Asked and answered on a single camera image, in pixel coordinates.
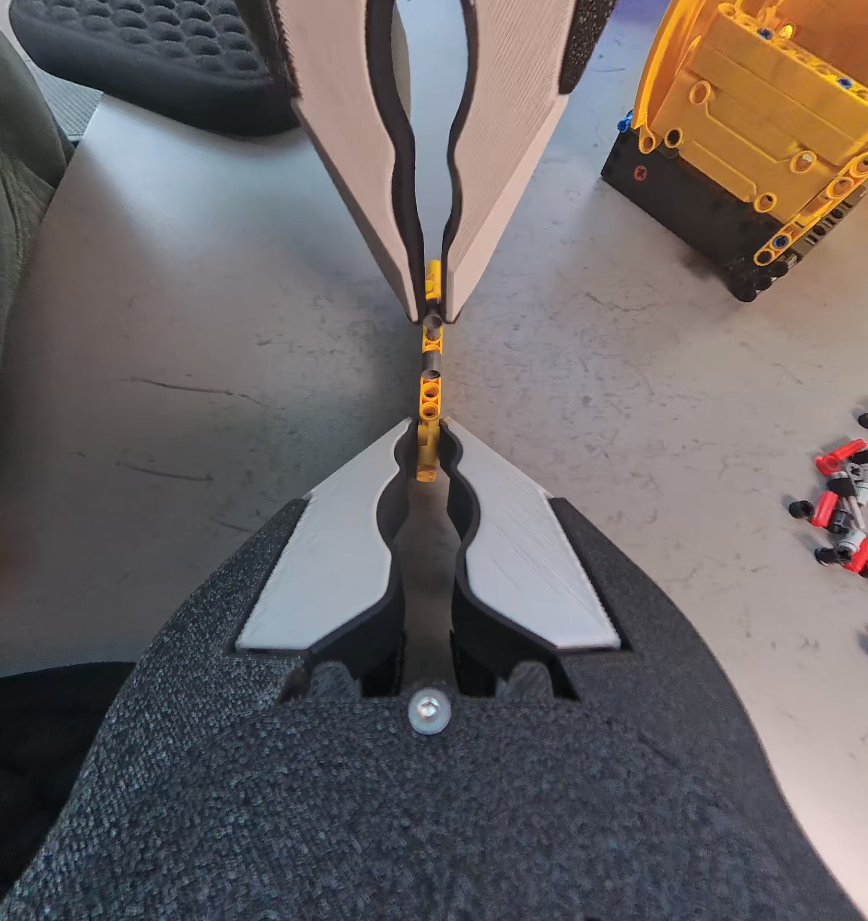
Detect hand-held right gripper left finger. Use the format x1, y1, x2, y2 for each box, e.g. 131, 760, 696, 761
235, 418, 413, 699

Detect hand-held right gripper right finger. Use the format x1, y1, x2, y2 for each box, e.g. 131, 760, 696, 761
438, 418, 622, 697

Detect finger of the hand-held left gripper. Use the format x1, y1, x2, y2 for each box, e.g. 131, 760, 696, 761
276, 0, 428, 323
441, 0, 576, 323

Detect yellow lego beam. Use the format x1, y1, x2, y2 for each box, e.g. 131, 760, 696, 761
414, 260, 446, 484

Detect yellow lego robot model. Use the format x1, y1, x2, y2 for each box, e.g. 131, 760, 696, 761
601, 0, 868, 303

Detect pile of small lego pins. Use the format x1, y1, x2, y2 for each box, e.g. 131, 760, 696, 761
788, 399, 868, 664

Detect black quilted pad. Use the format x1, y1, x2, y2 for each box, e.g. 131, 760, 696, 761
10, 0, 300, 138

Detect person's black pants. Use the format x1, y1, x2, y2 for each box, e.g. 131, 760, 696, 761
0, 662, 136, 908

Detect person's green sweatshirt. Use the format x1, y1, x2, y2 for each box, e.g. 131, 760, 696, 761
0, 7, 77, 519

